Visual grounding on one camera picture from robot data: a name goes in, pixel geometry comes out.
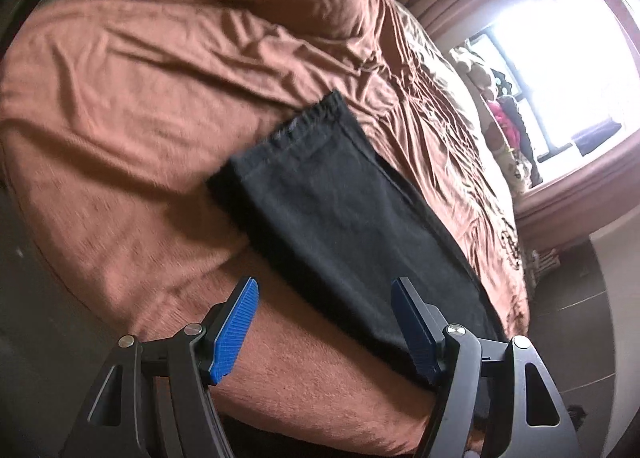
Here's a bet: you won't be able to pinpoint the window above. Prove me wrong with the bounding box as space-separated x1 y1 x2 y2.
470 0 640 165

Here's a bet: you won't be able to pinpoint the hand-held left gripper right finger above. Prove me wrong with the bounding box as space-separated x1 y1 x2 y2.
391 278 583 458

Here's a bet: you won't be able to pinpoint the brown blanket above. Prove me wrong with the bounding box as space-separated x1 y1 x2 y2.
0 0 531 454

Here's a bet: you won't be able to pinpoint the black pants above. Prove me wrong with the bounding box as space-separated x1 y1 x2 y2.
206 90 506 421

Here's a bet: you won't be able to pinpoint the beige plush toy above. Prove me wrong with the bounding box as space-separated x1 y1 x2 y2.
450 45 494 84

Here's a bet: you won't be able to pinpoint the pink plush toy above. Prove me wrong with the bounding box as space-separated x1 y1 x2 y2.
487 100 512 127

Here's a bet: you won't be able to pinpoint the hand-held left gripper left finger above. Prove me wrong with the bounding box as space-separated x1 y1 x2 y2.
60 276 259 458

